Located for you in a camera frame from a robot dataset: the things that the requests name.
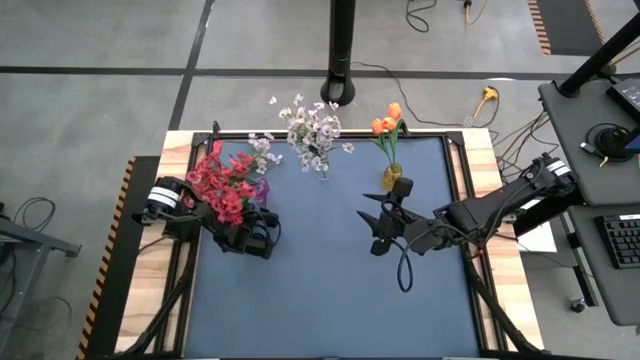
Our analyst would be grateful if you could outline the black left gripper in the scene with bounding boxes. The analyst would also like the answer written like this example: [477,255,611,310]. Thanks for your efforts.
[214,207,282,261]

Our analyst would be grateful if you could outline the black diagonal pole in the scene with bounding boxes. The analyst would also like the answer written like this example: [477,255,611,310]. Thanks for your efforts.
[557,12,640,99]

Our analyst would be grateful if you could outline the white paper sheet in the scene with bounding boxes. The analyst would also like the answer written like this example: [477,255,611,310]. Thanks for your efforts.
[514,198,559,254]

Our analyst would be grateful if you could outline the yellow glass vase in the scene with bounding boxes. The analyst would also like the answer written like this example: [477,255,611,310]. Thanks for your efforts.
[382,163,404,192]

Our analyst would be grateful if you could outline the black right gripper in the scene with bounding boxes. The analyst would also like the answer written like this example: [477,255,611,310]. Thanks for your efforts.
[354,176,417,257]

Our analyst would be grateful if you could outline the black desk beam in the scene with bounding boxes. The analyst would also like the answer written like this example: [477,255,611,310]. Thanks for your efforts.
[512,187,586,239]

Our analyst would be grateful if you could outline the black stand pole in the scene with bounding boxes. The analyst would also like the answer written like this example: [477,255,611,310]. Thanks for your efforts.
[319,0,357,108]

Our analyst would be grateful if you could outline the black mat orange stripes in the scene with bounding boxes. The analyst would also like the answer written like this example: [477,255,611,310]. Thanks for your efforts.
[527,0,609,57]

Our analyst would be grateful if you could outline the gray keyboard shelf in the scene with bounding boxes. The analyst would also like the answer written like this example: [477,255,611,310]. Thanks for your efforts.
[567,202,640,329]

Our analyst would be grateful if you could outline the gray desk top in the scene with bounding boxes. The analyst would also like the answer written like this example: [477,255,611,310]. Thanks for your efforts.
[537,74,640,207]

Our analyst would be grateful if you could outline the orange floor cable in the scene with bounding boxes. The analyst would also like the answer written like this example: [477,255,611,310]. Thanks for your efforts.
[462,0,490,26]

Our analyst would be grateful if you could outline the long black floor cable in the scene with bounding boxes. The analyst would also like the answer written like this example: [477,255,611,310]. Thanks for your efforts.
[349,60,501,129]

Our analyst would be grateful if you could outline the dark gripper cable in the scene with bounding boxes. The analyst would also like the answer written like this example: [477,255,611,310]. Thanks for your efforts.
[396,234,414,294]

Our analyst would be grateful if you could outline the black mat yellow stripes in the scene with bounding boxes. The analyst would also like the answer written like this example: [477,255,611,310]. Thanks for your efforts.
[74,155,162,360]

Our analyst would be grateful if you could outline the black keyboard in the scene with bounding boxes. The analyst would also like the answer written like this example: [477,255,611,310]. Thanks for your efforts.
[594,213,640,270]

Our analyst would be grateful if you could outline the black round stand base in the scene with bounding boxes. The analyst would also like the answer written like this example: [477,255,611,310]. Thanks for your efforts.
[579,122,640,164]

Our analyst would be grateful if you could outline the blue table mat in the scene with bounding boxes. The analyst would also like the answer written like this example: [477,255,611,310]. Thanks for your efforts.
[182,135,481,359]

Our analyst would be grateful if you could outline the gray looped floor cable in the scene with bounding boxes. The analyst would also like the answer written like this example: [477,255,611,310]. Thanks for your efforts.
[12,196,57,232]

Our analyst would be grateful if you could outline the looped black floor cable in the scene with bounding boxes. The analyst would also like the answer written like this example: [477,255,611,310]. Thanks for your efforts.
[404,0,439,34]

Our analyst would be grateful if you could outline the yellow plug with cable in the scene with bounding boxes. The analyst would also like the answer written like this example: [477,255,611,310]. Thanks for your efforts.
[472,85,500,121]

